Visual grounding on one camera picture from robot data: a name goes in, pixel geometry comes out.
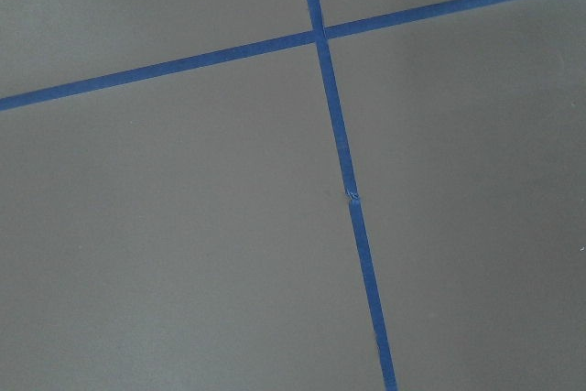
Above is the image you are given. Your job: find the long blue tape strip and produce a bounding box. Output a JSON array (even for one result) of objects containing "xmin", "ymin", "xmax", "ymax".
[{"xmin": 306, "ymin": 0, "xmax": 398, "ymax": 390}]

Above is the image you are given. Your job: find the crossing blue tape strip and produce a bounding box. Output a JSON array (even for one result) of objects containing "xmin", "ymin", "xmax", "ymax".
[{"xmin": 1, "ymin": 0, "xmax": 516, "ymax": 111}]

